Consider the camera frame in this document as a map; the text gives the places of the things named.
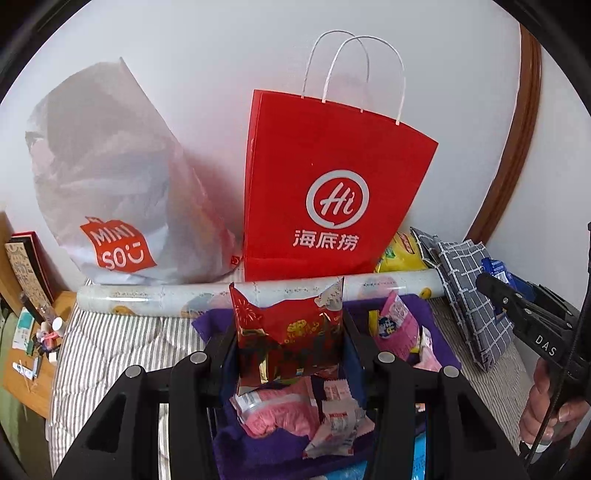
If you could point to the person's right hand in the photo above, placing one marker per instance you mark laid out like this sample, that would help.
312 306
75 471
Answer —
535 415

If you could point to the teal white box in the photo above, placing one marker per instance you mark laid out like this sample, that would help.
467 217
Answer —
23 330

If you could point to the blue tissue pack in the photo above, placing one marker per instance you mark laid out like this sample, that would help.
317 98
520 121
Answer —
419 454

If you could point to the fruit print paper roll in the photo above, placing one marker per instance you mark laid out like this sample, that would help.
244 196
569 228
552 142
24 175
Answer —
152 297

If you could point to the yellow chips bag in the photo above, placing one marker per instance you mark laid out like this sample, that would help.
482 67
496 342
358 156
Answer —
401 254

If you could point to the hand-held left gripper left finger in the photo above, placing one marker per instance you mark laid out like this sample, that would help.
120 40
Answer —
226 364

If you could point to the green cloth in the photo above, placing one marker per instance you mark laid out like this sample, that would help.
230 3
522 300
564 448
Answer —
7 392

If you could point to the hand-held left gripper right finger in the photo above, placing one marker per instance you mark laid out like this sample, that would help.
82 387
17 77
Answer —
353 374

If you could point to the brown patterned book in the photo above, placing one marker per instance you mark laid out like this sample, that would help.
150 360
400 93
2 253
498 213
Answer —
27 267

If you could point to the red paper bag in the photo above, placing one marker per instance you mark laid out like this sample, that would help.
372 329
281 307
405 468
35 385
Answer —
332 152

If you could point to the white red label snack packet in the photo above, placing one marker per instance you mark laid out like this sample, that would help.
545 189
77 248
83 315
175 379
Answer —
341 438

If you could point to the person's right forearm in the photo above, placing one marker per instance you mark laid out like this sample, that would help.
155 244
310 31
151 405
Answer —
572 457

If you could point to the striped bed sheet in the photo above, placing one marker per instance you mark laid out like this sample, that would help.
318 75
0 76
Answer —
106 341

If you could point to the small pink snack packet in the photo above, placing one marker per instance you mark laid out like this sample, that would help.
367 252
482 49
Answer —
429 357

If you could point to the brown wooden door frame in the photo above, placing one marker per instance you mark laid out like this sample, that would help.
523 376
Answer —
517 138

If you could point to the checked cloth with star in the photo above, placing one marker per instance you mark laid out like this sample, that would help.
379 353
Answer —
471 295

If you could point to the white plastic bag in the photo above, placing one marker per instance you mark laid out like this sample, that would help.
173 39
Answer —
115 184

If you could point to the yellow blue print snack packet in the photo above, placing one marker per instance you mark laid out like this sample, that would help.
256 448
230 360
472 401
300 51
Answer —
374 319

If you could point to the pink candy bag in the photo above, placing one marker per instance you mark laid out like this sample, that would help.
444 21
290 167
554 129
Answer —
277 410

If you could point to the small white bottle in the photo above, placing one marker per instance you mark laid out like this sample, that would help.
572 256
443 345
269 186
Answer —
57 325

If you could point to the blue cookie packet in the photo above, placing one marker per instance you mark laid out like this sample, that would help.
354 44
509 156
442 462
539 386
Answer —
496 270

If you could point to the purple towel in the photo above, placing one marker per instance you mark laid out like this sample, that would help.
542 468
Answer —
258 447

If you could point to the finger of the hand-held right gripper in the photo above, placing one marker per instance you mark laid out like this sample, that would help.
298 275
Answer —
508 302
545 302

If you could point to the magenta snack packet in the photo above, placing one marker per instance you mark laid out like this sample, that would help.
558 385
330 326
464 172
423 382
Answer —
401 332

